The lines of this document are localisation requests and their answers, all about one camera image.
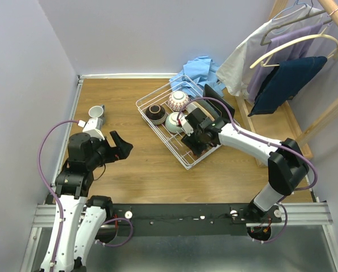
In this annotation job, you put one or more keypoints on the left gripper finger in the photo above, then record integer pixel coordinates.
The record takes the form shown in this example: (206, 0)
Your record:
(116, 138)
(122, 150)

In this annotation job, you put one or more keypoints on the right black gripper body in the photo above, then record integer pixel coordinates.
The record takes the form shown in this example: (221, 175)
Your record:
(195, 139)

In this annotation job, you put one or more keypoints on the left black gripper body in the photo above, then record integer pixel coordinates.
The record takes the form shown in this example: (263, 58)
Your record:
(112, 150)

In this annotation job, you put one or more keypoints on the grey mug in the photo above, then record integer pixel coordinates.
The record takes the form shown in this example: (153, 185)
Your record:
(98, 111)

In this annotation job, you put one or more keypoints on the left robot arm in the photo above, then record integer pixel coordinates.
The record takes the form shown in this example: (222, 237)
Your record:
(78, 217)

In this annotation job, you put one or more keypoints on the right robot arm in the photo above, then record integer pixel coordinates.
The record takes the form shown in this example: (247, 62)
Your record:
(284, 160)

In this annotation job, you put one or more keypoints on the wooden clothes rack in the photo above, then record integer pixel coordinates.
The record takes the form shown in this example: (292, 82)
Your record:
(311, 119)

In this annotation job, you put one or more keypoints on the dark teal embossed plate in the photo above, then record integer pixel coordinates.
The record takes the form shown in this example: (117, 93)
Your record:
(204, 103)

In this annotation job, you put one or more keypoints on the beige plate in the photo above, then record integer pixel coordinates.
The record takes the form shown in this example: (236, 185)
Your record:
(209, 113)

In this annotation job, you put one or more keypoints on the light green ribbed bowl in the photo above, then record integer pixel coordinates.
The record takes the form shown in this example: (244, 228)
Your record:
(171, 123)

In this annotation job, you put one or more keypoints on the black square plate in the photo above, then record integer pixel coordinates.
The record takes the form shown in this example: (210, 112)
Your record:
(218, 103)

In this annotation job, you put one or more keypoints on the red white patterned bowl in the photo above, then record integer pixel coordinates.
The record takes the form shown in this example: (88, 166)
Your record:
(177, 100)

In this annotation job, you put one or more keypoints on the dark brown bowl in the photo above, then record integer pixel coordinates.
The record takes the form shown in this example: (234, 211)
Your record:
(156, 114)

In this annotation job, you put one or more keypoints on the light blue cloth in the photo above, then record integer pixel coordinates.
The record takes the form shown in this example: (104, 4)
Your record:
(195, 74)

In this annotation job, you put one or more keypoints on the white t-shirt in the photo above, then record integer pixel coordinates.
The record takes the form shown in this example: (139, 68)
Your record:
(235, 72)

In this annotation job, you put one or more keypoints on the navy blue garment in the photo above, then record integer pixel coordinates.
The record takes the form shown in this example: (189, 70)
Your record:
(284, 82)

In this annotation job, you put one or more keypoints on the cream clothes hanger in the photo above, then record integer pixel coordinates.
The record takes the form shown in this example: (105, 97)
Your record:
(301, 42)

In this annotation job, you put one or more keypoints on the grey clothes hanger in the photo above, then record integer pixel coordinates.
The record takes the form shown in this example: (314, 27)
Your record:
(263, 41)

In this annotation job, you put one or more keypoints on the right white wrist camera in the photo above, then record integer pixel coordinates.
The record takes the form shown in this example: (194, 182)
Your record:
(183, 123)

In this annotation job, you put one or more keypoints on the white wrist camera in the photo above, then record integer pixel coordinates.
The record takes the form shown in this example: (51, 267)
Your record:
(92, 127)
(183, 123)

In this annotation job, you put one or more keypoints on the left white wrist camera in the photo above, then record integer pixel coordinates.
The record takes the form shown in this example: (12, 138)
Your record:
(92, 127)

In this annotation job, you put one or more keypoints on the white wire dish rack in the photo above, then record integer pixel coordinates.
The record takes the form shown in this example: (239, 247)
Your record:
(172, 141)

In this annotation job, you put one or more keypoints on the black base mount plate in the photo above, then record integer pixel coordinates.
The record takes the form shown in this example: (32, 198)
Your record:
(192, 219)

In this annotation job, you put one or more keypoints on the blue wire hanger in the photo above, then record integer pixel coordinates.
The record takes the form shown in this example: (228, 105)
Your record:
(282, 8)

